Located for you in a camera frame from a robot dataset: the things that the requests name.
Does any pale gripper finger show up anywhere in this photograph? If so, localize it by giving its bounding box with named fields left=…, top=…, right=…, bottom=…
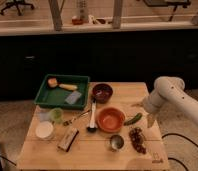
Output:
left=147, top=114, right=156, bottom=128

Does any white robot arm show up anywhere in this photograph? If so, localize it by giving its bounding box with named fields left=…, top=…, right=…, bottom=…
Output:
left=142, top=76, right=198, bottom=128

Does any green pepper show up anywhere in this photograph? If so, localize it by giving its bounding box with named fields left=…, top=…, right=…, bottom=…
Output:
left=124, top=113, right=143, bottom=126

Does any bunch of dark grapes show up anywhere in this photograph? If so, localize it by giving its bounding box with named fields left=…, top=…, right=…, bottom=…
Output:
left=129, top=127, right=146, bottom=154

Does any orange bowl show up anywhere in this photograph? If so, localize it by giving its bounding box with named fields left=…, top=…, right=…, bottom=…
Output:
left=96, top=107, right=125, bottom=133

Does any wooden table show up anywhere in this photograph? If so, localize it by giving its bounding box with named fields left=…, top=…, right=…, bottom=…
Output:
left=16, top=81, right=172, bottom=171

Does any small metal cup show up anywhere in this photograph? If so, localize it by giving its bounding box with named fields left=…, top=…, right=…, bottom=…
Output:
left=110, top=135, right=124, bottom=150

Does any dark maroon bowl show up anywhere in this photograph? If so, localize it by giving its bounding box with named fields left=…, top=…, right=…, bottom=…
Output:
left=92, top=83, right=113, bottom=103

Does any black and white spatula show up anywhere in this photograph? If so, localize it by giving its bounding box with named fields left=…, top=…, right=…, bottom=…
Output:
left=87, top=100, right=97, bottom=133

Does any grey sponge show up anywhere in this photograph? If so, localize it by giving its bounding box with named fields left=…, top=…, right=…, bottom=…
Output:
left=65, top=91, right=82, bottom=104

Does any metal fork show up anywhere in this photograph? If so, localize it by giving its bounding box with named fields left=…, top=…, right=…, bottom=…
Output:
left=63, top=110, right=91, bottom=126

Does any wooden rectangular block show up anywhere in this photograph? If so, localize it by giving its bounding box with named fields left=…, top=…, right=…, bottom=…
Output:
left=57, top=127, right=79, bottom=152

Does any green plastic tray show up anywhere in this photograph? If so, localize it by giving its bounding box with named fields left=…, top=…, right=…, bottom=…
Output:
left=35, top=74, right=90, bottom=110

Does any green plastic cup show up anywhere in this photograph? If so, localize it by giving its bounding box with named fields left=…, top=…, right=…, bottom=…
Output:
left=50, top=108, right=63, bottom=123

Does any white round container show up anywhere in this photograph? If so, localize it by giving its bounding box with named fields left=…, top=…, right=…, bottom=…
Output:
left=35, top=121, right=54, bottom=140

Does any clear plastic piece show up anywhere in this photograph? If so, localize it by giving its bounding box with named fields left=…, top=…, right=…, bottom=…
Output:
left=37, top=112, right=50, bottom=122

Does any black office chair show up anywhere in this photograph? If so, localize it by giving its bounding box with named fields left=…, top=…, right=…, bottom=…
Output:
left=0, top=0, right=35, bottom=16

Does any black cable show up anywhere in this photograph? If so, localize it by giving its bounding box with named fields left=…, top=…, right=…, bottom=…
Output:
left=161, top=132, right=198, bottom=171

